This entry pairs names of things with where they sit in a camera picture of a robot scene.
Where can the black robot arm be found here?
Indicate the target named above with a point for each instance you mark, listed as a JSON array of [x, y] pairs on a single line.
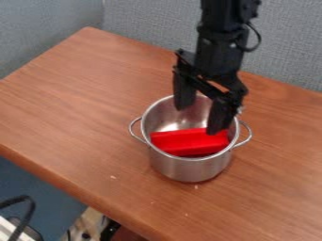
[[227, 15]]

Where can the stainless steel pot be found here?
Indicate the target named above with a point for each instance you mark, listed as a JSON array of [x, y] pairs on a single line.
[[160, 118]]

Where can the red block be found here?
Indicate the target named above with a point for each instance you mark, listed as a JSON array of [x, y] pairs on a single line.
[[190, 142]]

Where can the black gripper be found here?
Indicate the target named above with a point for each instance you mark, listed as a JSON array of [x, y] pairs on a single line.
[[208, 71]]

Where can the beige clutter under table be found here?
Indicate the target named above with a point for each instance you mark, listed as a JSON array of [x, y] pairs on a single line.
[[91, 227]]

